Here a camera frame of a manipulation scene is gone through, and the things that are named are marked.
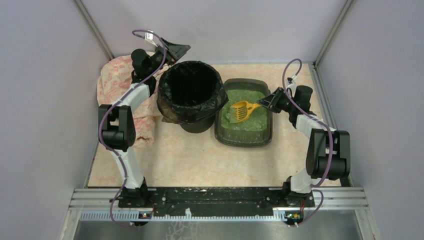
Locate yellow litter scoop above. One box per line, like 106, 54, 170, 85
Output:
228, 100, 261, 124

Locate dark grey litter box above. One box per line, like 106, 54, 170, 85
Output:
214, 78, 273, 148

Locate black trash bin with bag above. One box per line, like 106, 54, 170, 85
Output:
156, 60, 229, 134

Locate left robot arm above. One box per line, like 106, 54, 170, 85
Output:
98, 38, 191, 208

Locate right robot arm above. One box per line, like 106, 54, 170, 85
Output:
257, 85, 351, 203

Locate green cat litter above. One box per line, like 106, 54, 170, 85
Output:
220, 89, 268, 132

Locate pink patterned cloth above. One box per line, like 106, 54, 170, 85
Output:
96, 55, 160, 148

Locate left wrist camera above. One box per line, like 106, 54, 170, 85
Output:
144, 31, 158, 48

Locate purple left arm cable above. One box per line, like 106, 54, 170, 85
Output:
98, 29, 168, 228

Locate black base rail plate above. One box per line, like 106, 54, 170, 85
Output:
116, 187, 316, 217

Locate aluminium frame rail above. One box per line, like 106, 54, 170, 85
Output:
69, 187, 369, 223

